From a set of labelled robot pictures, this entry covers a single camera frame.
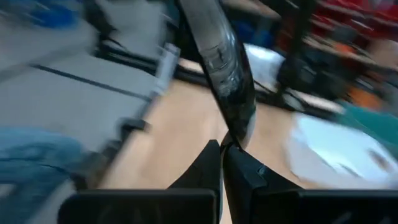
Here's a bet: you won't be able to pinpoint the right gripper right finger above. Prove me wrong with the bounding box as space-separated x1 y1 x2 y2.
223 144 398 224

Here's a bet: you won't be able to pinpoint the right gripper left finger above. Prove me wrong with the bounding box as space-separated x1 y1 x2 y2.
57 139 223 224

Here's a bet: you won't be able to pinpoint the teal handled black spoon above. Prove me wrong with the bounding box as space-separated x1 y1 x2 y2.
178 0 257 150

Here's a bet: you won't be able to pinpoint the white plastic bin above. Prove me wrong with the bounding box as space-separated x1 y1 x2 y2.
287 111 398 189

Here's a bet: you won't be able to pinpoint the teal plastic bin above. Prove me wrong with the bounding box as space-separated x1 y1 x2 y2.
335 101 398 151

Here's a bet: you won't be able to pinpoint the blue cloth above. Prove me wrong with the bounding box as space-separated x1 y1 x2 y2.
0 126 85 224

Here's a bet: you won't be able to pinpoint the red shelf bins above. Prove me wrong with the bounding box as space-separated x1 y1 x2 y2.
310 0 398 39

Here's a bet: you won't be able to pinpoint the black metal table frame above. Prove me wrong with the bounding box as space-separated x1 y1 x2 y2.
71 40 343 190

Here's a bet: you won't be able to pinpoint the silver rail bracket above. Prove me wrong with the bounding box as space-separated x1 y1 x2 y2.
154 42 182 96

